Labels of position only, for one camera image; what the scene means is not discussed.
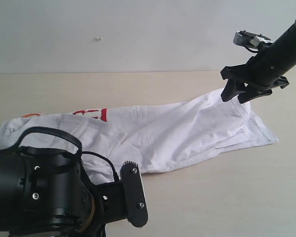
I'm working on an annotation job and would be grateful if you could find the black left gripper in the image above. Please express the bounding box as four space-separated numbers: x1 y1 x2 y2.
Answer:
81 167 128 237

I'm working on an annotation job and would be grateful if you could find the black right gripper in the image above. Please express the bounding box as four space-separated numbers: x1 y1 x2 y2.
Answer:
221 46 290 104

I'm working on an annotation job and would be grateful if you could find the white t-shirt red lettering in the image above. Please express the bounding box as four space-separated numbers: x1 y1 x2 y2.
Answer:
0 89 278 184

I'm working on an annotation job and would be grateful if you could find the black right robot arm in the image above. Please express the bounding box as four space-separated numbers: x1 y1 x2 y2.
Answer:
221 19 296 104

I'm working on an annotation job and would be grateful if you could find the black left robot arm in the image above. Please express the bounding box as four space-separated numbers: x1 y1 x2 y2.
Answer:
0 147 130 237

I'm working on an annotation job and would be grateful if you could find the orange plastic tag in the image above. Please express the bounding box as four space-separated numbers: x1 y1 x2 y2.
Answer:
22 113 41 118

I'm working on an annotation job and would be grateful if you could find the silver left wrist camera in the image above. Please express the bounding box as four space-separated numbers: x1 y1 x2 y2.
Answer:
120 161 148 227

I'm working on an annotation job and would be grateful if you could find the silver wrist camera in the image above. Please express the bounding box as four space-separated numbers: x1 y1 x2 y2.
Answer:
233 30 273 49
120 161 148 227

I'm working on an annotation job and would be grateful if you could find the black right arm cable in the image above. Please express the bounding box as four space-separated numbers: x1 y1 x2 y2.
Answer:
243 43 261 54

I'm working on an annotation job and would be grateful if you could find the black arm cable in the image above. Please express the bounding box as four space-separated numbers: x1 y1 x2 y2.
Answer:
0 126 119 183
243 43 261 54

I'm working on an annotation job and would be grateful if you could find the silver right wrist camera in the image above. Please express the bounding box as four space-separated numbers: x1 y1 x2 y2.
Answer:
233 30 273 49

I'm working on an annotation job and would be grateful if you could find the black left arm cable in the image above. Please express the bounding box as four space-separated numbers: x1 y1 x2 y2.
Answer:
0 126 119 183

